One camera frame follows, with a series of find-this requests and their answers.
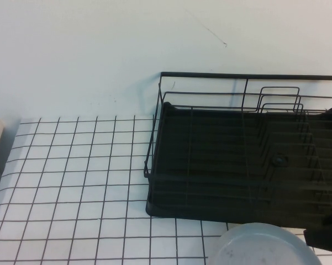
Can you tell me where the white round plate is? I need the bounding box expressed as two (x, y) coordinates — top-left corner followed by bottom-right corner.
(207, 222), (324, 265)

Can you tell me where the black ribbed drip tray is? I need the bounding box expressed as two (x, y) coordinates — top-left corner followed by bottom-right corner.
(145, 101), (332, 231)

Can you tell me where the white black-grid tablecloth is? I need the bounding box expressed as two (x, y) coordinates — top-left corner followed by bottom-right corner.
(0, 115), (332, 265)

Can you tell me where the black wire dish rack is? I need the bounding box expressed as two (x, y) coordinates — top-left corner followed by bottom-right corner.
(143, 71), (332, 221)

